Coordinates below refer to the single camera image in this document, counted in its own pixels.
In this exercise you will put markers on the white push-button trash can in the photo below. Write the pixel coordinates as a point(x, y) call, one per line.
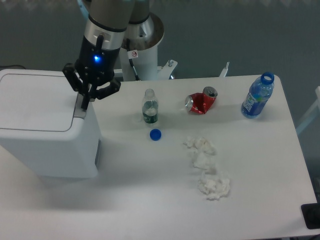
point(43, 125)

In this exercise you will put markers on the clear green-label plastic bottle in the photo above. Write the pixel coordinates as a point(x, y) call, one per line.
point(150, 107)

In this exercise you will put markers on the crushed red soda can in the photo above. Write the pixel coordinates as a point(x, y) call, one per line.
point(201, 102)

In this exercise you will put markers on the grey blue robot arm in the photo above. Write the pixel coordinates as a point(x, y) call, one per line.
point(108, 20)

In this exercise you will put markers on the crumpled white tissue lower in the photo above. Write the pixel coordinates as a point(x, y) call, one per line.
point(213, 186)

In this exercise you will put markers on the crumpled white tissue middle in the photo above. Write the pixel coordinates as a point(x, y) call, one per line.
point(205, 162)

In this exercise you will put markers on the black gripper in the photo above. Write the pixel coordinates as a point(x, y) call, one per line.
point(94, 66)

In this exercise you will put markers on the black device at edge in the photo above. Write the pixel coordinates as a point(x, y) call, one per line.
point(311, 215)

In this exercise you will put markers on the blue bottle cap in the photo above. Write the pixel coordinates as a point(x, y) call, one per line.
point(155, 134)

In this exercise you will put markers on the blue plastic drink bottle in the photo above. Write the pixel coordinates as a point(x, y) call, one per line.
point(259, 93)

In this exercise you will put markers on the crumpled white tissue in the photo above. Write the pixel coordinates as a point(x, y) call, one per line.
point(201, 144)
point(205, 162)
point(213, 186)

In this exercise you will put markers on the crumpled white tissue upper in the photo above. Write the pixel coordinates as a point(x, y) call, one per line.
point(201, 144)

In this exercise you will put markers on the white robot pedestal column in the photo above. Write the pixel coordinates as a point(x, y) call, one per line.
point(139, 50)

